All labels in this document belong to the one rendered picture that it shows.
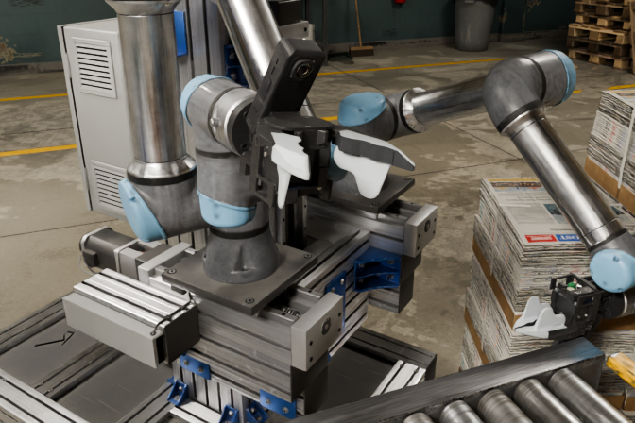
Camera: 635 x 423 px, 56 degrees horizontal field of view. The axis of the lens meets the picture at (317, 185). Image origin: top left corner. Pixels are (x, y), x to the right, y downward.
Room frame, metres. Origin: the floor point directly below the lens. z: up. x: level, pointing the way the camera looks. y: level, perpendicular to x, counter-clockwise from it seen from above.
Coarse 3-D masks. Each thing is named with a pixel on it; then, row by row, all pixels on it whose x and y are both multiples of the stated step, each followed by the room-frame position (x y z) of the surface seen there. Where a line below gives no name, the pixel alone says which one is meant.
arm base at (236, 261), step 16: (208, 240) 1.01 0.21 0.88; (224, 240) 0.97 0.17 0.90; (240, 240) 0.97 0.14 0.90; (256, 240) 0.98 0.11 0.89; (272, 240) 1.02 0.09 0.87; (208, 256) 0.99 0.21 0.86; (224, 256) 0.97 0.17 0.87; (240, 256) 0.97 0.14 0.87; (256, 256) 0.97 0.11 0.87; (272, 256) 1.00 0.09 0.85; (208, 272) 0.98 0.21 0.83; (224, 272) 0.96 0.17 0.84; (240, 272) 0.95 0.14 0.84; (256, 272) 0.96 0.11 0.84; (272, 272) 0.99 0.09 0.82
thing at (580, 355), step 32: (544, 352) 0.78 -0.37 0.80; (576, 352) 0.78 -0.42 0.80; (416, 384) 0.70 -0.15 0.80; (448, 384) 0.70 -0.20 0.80; (480, 384) 0.70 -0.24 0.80; (512, 384) 0.71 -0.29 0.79; (544, 384) 0.73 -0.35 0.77; (320, 416) 0.64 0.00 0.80; (352, 416) 0.64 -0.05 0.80; (384, 416) 0.64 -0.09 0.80; (480, 416) 0.69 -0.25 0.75
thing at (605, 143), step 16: (608, 96) 1.45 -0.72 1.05; (624, 96) 1.40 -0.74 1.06; (608, 112) 1.43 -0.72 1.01; (624, 112) 1.36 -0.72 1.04; (608, 128) 1.41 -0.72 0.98; (624, 128) 1.34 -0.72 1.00; (592, 144) 1.46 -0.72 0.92; (608, 144) 1.39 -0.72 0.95; (592, 160) 1.46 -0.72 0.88; (608, 160) 1.37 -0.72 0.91
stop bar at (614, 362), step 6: (612, 354) 0.75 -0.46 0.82; (618, 354) 0.75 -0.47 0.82; (624, 354) 0.75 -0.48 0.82; (612, 360) 0.74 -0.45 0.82; (618, 360) 0.73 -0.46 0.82; (624, 360) 0.73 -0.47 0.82; (630, 360) 0.73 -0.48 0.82; (612, 366) 0.73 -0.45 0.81; (618, 366) 0.72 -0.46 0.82; (624, 366) 0.72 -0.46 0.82; (630, 366) 0.72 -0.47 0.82; (618, 372) 0.72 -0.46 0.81; (624, 372) 0.71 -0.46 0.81; (630, 372) 0.71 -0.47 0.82; (624, 378) 0.71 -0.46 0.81; (630, 378) 0.70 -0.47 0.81; (630, 384) 0.70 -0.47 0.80
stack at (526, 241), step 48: (480, 192) 1.46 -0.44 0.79; (528, 192) 1.36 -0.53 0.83; (480, 240) 1.40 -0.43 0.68; (528, 240) 1.11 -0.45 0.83; (576, 240) 1.11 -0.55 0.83; (480, 288) 1.36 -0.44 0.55; (528, 288) 1.10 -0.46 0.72; (480, 336) 1.31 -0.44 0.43; (528, 336) 1.10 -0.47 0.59; (624, 336) 1.10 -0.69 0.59; (624, 384) 1.10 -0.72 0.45
